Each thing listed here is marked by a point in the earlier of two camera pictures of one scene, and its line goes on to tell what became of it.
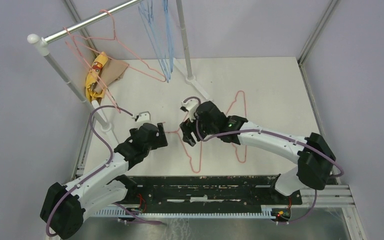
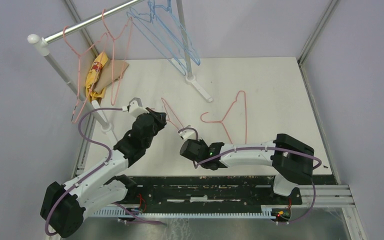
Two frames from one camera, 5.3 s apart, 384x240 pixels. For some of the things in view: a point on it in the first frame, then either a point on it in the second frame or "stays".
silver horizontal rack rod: (67, 30) stays
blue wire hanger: (146, 10) -> (179, 48)
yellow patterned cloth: (98, 64) stays
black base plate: (200, 191) stays
